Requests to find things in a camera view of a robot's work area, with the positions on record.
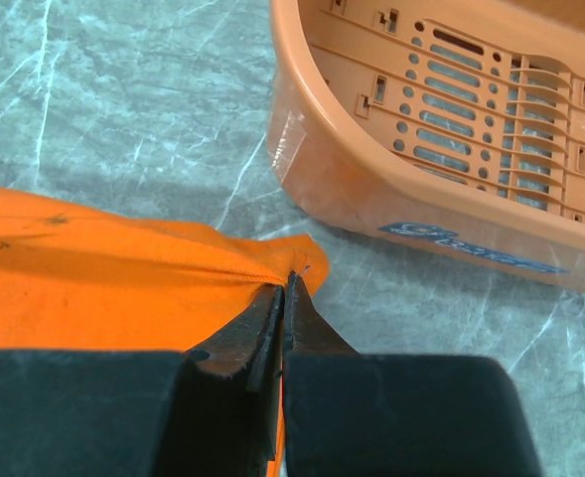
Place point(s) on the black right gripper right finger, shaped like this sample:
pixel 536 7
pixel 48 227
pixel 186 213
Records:
pixel 353 414

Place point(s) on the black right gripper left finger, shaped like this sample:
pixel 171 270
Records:
pixel 209 411

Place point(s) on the orange t shirt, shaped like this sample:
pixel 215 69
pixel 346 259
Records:
pixel 75 278

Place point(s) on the orange plastic basket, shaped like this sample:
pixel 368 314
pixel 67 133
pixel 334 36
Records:
pixel 453 126

